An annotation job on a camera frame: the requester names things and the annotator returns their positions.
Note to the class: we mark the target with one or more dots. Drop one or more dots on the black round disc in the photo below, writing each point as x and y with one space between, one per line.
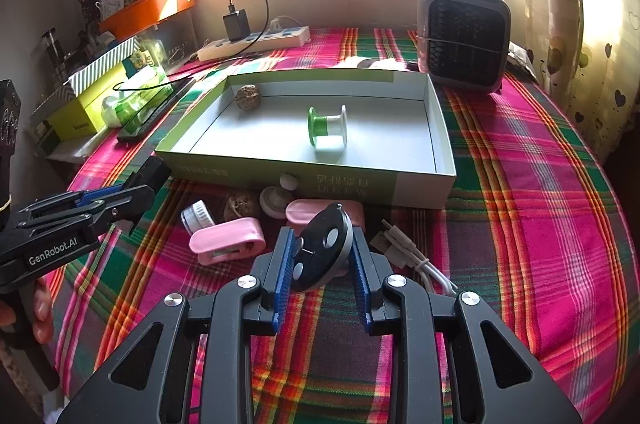
320 249

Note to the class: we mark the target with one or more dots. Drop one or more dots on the white power strip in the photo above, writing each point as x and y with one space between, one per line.
280 35

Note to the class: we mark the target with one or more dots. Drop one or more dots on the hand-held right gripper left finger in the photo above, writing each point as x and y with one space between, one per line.
284 274

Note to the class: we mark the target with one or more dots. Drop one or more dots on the striped box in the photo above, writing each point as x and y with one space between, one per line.
100 62

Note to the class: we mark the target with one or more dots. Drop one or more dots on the clear glass jar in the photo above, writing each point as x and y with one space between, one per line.
50 47

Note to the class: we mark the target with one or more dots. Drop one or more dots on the white round knob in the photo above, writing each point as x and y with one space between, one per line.
275 200

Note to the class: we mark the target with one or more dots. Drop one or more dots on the yellow-green box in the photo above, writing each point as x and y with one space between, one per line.
80 114

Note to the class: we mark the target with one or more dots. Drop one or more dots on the orange tray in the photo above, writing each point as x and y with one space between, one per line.
150 7

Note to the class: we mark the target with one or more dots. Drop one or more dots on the white plug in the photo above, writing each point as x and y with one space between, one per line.
277 23

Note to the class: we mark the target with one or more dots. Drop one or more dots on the plaid cloth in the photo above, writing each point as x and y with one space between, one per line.
500 204

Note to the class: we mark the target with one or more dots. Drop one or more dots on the black phone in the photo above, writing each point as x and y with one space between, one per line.
137 129

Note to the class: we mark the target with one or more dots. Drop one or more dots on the green printed packet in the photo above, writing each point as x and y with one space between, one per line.
137 62

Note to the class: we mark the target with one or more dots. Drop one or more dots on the green tissue packet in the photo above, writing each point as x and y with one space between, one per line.
135 94

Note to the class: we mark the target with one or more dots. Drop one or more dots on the black rectangular device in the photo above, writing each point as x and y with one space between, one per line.
150 171

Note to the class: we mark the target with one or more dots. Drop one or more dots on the person's left hand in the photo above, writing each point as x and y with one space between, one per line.
42 304

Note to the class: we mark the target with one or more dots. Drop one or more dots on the pink plastic clip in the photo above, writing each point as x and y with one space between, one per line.
225 236
305 210

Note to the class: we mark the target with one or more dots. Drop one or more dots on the grey space heater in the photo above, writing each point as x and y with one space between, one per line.
465 39

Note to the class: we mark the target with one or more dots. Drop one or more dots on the heart print curtain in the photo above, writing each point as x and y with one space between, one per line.
575 54

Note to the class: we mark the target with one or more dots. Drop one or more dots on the brown walnut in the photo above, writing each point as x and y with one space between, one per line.
240 205
248 97

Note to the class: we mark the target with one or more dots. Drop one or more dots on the black charger adapter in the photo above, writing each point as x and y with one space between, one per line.
235 24

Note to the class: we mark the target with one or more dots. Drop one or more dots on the shallow cardboard box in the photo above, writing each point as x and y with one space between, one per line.
250 129

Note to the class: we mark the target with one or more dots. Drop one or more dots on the small clear jar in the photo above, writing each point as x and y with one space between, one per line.
197 216

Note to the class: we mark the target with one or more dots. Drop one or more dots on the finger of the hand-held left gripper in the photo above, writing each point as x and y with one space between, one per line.
100 196
125 201

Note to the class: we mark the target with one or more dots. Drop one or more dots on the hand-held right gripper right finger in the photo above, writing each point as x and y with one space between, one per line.
361 274

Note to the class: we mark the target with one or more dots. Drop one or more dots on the green and white spool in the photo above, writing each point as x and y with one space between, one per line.
327 127

